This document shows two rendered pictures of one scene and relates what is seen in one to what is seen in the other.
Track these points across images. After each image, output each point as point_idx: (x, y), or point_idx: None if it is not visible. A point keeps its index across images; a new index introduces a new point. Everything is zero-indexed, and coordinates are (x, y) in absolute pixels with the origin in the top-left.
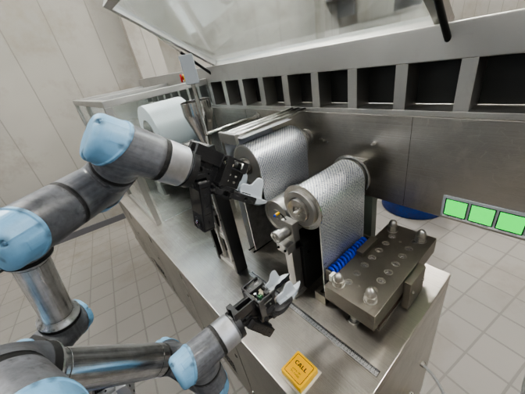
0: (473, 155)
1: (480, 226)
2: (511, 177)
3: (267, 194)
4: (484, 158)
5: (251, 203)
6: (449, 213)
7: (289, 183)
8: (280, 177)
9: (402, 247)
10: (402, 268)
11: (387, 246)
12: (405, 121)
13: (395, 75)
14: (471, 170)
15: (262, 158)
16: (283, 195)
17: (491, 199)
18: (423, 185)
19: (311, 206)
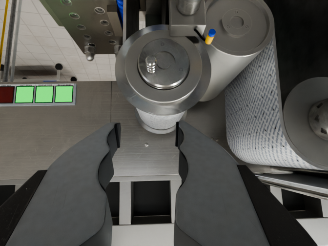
0: (57, 147)
1: (45, 83)
2: (31, 133)
3: (269, 62)
4: (50, 146)
5: (14, 195)
6: (67, 87)
7: (241, 83)
8: (251, 95)
9: (92, 35)
10: (63, 14)
11: (103, 30)
12: (115, 171)
13: (130, 214)
14: (57, 133)
15: (278, 143)
16: (232, 70)
17: (41, 110)
18: (94, 109)
19: (130, 83)
